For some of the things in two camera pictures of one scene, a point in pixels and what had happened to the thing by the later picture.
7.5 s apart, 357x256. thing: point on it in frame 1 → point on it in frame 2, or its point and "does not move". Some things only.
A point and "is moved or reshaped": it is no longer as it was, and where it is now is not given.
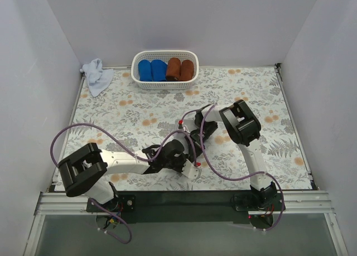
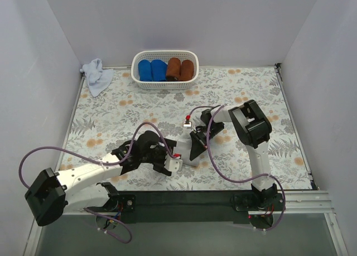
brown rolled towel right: [187, 70] does not move
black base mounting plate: [186, 207] does not move
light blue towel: [97, 77] does not move
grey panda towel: [189, 124] is moved or reshaped
